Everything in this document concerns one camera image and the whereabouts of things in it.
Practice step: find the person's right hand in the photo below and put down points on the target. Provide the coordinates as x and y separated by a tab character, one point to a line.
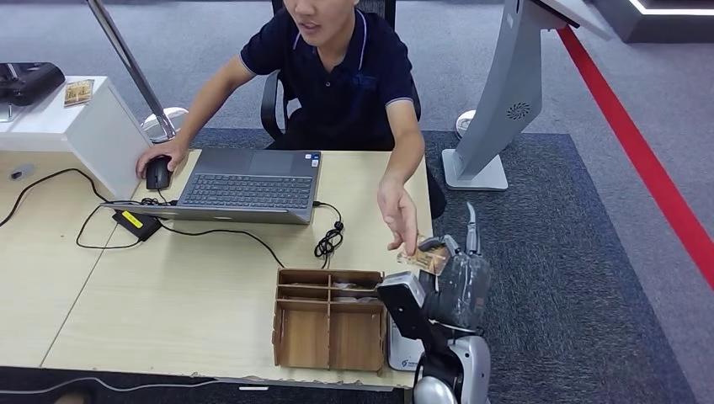
170	153

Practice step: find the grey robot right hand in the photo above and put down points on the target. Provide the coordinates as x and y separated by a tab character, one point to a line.
460	290

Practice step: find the person's left hand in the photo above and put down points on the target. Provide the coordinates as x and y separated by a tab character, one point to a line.
401	212

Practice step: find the black computer mouse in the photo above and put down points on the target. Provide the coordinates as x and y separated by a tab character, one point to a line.
158	177

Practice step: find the person's ID card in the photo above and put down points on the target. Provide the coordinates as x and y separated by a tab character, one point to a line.
426	259

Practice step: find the person's left forearm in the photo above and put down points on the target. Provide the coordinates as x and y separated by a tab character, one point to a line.
407	159

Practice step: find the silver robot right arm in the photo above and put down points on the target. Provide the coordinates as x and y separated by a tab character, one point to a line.
471	362

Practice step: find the person's right forearm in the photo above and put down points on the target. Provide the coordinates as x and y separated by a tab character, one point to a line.
203	111

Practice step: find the white card reader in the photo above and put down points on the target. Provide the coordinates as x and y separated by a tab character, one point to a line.
401	357

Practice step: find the gold card on display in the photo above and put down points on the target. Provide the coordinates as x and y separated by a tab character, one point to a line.
78	93

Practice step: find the person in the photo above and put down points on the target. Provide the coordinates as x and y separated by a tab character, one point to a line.
340	83

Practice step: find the white cabinet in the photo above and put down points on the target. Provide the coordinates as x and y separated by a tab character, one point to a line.
95	139

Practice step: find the black power adapter yellow label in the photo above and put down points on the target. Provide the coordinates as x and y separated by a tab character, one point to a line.
136	224

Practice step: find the grey laptop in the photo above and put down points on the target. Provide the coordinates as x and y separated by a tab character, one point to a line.
251	189

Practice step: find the metal pole with round base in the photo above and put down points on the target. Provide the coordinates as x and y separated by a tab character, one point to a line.
131	67

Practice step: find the dark grey carpet mat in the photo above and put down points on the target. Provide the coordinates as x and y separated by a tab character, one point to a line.
558	279

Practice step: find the round white floor object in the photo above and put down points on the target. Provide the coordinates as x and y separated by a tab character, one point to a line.
464	124

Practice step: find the black office chair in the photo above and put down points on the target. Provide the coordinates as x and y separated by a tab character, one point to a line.
270	106

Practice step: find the grey kiosk stand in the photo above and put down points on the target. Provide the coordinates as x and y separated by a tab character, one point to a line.
502	111

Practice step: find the small grey desk object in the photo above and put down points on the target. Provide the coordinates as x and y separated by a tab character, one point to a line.
21	172

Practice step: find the wooden compartment organizer box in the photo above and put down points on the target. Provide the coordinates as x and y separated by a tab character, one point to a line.
301	334

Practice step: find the black device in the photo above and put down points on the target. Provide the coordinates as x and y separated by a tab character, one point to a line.
28	82

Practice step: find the dark platform with light strip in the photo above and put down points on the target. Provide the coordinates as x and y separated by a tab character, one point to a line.
658	25

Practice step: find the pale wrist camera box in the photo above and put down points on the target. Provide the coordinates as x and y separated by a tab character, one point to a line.
404	306

